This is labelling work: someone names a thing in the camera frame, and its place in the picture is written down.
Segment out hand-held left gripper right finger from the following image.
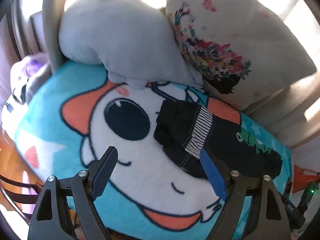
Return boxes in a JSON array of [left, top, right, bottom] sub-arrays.
[[200, 148, 294, 240]]

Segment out dark pants with striped lining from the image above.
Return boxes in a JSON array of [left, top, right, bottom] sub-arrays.
[[153, 100, 283, 179]]

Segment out cream floral printed cushion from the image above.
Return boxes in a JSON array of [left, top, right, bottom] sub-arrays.
[[165, 0, 318, 110]]

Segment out purple grey garment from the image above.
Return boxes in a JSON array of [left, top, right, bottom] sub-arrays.
[[10, 54, 52, 105]]

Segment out blue cartoon printed blanket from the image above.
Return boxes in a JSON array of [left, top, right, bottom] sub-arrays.
[[14, 60, 293, 240]]

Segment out grey plush pillow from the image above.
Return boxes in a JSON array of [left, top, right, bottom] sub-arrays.
[[59, 0, 204, 90]]

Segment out black strap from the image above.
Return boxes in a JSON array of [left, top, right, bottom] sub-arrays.
[[0, 174, 42, 204]]

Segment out orange white cloth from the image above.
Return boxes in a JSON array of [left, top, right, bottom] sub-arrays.
[[292, 164, 320, 194]]

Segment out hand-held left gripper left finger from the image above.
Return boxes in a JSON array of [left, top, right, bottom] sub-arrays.
[[27, 146, 118, 240]]

